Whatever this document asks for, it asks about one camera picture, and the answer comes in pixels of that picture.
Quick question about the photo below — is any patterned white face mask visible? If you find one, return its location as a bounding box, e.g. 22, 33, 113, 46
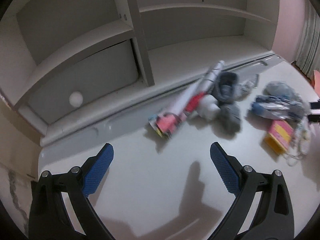
284, 116, 311, 167

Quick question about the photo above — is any pink yellow small box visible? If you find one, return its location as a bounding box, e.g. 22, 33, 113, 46
263, 120, 293, 155

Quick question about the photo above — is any crumpled blue white wrapper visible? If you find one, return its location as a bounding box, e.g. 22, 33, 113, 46
250, 81, 310, 122

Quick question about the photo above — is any grey striped curtain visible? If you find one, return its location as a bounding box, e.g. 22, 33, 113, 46
296, 0, 319, 79

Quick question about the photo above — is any grey blue sock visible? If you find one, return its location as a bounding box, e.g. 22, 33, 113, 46
197, 71, 259, 133

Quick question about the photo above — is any rolled pink white wrapper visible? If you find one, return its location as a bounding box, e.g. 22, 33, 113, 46
148, 61, 225, 139

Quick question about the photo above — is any grey drawer with white knob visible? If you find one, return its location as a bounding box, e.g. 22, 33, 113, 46
28, 40, 139, 124

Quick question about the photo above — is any white desk shelf hutch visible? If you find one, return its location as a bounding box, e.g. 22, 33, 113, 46
1, 0, 279, 145

